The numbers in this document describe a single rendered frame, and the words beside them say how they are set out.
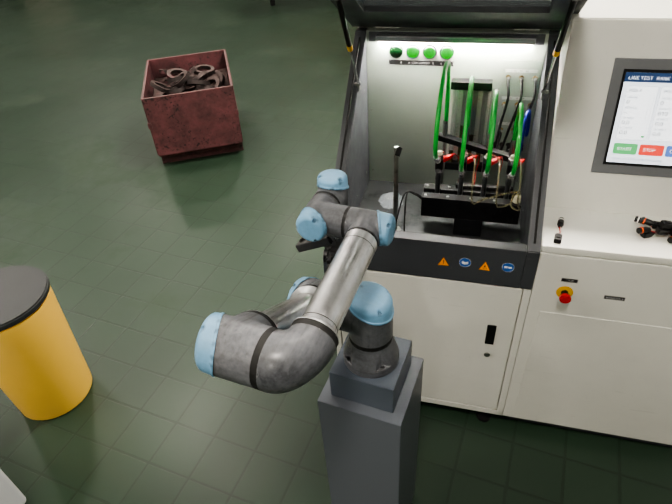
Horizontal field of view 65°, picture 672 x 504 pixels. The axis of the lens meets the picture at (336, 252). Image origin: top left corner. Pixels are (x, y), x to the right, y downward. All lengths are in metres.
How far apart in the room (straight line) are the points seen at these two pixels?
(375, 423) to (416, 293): 0.60
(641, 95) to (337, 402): 1.27
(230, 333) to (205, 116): 3.37
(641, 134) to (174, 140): 3.30
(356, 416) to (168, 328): 1.68
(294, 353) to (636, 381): 1.54
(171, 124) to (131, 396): 2.23
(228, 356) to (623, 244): 1.29
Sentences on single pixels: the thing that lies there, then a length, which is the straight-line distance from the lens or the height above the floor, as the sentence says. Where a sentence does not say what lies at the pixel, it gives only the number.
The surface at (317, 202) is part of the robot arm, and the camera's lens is 1.23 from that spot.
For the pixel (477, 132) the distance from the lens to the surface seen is 2.14.
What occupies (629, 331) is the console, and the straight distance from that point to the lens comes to 2.03.
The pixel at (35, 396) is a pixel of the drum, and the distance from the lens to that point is 2.71.
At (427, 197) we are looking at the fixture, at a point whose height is 0.98.
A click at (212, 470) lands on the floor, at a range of 2.41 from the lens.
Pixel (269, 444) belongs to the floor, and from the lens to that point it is 2.41.
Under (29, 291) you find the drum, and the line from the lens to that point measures 2.50.
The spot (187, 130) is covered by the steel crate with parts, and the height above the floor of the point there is 0.28.
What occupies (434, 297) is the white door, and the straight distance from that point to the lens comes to 1.93.
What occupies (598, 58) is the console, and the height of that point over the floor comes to 1.44.
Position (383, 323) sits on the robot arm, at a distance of 1.31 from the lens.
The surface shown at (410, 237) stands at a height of 0.95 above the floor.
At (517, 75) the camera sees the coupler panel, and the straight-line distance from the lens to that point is 2.06.
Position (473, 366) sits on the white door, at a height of 0.36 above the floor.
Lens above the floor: 2.04
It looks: 39 degrees down
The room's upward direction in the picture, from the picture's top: 4 degrees counter-clockwise
